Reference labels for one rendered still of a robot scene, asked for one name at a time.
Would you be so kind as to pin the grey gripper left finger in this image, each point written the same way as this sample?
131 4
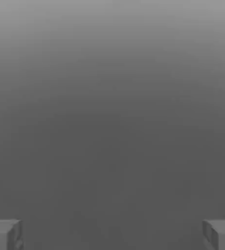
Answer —
3 236

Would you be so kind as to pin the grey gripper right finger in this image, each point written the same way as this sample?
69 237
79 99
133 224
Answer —
224 237

